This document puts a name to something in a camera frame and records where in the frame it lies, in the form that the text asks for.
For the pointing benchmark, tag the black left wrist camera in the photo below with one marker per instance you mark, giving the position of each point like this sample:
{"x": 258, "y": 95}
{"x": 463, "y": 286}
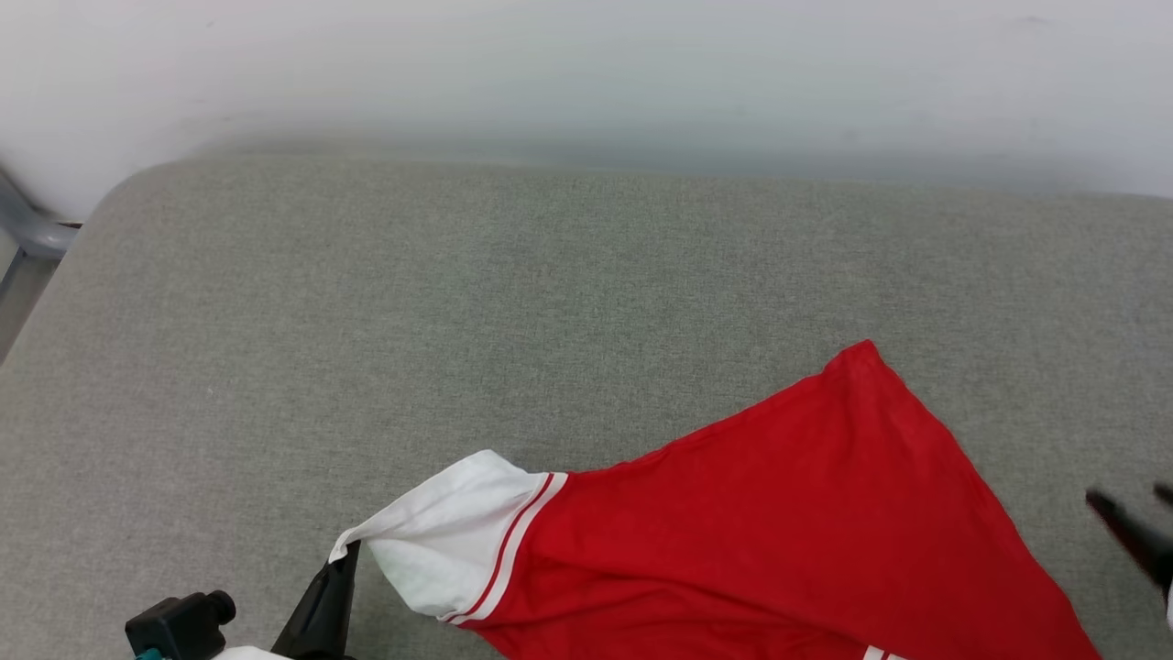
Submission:
{"x": 174, "y": 628}

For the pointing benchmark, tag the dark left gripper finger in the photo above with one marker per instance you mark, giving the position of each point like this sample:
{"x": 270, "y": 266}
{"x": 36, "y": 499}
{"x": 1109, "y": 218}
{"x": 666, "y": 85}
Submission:
{"x": 325, "y": 614}

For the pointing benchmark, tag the grey metal frame bar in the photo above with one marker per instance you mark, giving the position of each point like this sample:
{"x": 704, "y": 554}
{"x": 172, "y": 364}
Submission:
{"x": 32, "y": 236}

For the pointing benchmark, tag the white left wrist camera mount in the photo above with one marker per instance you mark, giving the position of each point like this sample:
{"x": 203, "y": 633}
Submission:
{"x": 247, "y": 654}

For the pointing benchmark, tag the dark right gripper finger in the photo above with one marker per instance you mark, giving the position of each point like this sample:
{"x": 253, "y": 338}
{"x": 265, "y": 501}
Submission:
{"x": 1145, "y": 550}
{"x": 1166, "y": 496}

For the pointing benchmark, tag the red and white shirt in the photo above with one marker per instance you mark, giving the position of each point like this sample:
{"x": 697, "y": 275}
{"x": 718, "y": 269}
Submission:
{"x": 779, "y": 522}

